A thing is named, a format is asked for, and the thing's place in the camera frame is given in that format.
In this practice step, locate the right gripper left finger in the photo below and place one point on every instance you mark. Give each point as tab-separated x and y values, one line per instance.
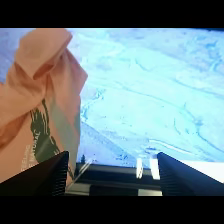
40	178

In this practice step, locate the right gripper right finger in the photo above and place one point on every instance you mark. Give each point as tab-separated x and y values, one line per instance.
186	180

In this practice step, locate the peach T-shirt with green print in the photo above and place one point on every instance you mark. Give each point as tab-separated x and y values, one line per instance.
43	100

